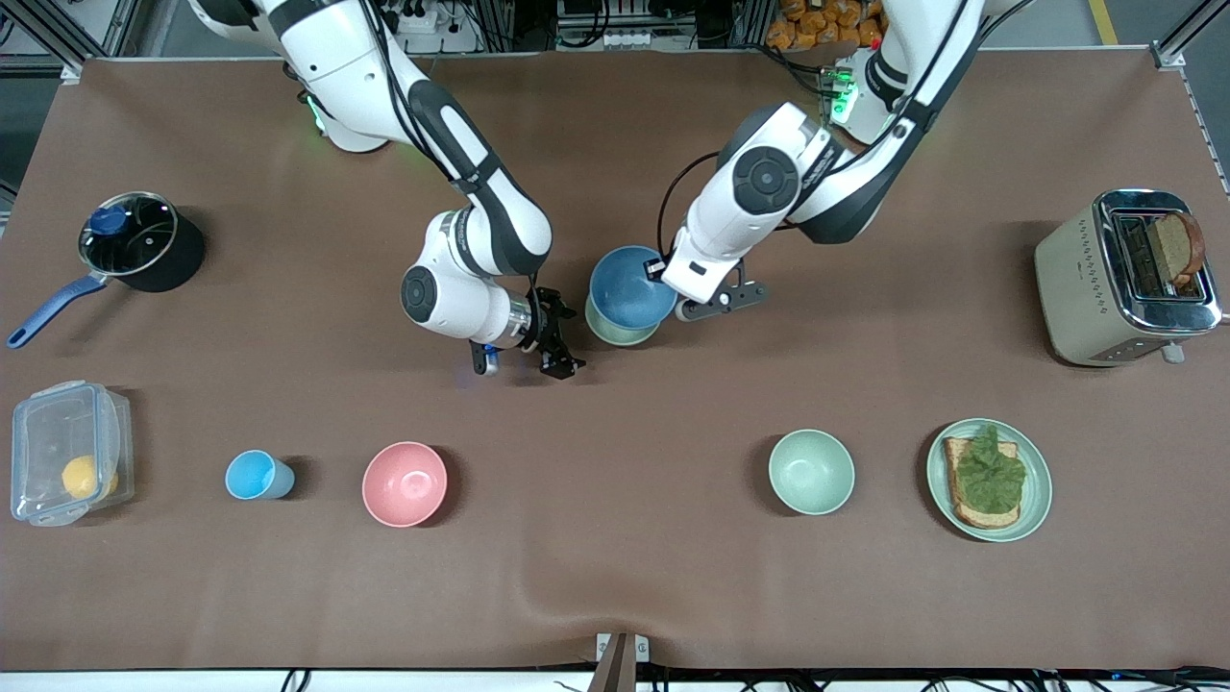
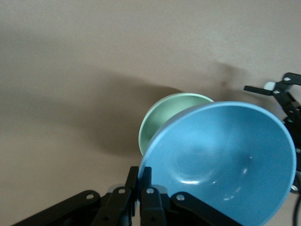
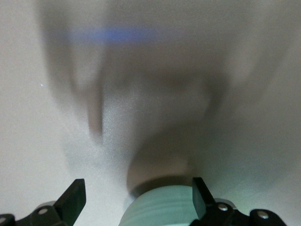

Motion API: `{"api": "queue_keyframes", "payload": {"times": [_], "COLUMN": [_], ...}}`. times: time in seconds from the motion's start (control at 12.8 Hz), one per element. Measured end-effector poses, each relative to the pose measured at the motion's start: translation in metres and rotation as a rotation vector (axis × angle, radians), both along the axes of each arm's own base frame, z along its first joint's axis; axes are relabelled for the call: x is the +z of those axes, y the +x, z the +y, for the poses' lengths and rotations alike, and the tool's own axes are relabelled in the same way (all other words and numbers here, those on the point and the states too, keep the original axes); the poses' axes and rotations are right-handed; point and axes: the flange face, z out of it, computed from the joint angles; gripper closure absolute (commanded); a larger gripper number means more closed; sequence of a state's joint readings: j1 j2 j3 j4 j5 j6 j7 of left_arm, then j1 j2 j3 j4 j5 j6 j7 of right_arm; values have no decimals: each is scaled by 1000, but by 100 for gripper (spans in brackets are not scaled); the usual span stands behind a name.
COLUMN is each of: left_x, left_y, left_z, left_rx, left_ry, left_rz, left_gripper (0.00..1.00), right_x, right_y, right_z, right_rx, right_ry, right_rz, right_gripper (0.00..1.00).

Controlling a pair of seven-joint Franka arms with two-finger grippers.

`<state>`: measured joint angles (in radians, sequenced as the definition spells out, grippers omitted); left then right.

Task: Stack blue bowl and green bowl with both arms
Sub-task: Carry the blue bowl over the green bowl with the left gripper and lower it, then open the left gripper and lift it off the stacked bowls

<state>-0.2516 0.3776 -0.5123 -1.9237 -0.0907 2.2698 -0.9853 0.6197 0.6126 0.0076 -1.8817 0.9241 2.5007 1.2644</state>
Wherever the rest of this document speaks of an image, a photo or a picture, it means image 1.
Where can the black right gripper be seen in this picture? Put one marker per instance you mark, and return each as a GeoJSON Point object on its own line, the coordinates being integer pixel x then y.
{"type": "Point", "coordinates": [545, 325]}

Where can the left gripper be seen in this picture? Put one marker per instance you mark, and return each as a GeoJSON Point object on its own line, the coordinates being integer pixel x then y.
{"type": "Point", "coordinates": [654, 266]}

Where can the blue bowl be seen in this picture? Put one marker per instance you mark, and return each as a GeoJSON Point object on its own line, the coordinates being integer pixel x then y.
{"type": "Point", "coordinates": [629, 284]}

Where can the light green bowl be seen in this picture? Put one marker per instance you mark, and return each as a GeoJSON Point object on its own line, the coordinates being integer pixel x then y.
{"type": "Point", "coordinates": [615, 338]}
{"type": "Point", "coordinates": [811, 471]}

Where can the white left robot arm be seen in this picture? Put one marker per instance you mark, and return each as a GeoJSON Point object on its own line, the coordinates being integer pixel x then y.
{"type": "Point", "coordinates": [759, 183]}

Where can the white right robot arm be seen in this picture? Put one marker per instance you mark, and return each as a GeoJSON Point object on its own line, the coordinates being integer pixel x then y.
{"type": "Point", "coordinates": [480, 192]}

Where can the pink bowl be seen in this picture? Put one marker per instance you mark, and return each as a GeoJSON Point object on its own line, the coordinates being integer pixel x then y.
{"type": "Point", "coordinates": [405, 483]}

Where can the control box with connectors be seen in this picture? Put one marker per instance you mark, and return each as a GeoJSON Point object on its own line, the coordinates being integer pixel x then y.
{"type": "Point", "coordinates": [615, 38]}

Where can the bag of orange snacks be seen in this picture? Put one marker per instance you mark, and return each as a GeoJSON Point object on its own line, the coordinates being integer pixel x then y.
{"type": "Point", "coordinates": [817, 24]}

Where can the white power strip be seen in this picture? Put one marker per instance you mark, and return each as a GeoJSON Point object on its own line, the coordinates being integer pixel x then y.
{"type": "Point", "coordinates": [432, 24]}

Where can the blue plastic cup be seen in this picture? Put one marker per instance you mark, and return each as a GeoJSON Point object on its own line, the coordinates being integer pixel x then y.
{"type": "Point", "coordinates": [252, 475]}

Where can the green lettuce leaf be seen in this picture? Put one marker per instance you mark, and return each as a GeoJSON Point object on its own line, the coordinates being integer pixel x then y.
{"type": "Point", "coordinates": [990, 476]}

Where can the toast slice with crust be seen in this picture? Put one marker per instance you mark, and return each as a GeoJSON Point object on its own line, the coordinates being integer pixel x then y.
{"type": "Point", "coordinates": [971, 514]}

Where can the silver beige toaster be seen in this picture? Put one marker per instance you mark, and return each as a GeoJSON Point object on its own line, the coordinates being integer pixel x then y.
{"type": "Point", "coordinates": [1086, 298]}

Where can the light green plate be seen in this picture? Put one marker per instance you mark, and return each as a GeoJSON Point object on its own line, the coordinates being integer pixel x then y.
{"type": "Point", "coordinates": [1036, 490]}

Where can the yellow lemon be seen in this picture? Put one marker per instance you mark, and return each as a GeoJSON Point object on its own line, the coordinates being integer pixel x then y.
{"type": "Point", "coordinates": [82, 476]}

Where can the brown bread slice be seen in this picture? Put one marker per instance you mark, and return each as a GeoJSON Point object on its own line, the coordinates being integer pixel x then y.
{"type": "Point", "coordinates": [1177, 245]}

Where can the clear plastic lidded container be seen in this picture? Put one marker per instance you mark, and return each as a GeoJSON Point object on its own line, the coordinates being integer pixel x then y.
{"type": "Point", "coordinates": [43, 432]}

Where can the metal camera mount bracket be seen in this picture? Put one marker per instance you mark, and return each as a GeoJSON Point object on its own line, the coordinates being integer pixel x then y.
{"type": "Point", "coordinates": [620, 668]}

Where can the aluminium frame profile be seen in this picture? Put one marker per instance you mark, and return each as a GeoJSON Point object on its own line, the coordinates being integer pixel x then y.
{"type": "Point", "coordinates": [58, 34]}
{"type": "Point", "coordinates": [1187, 34]}

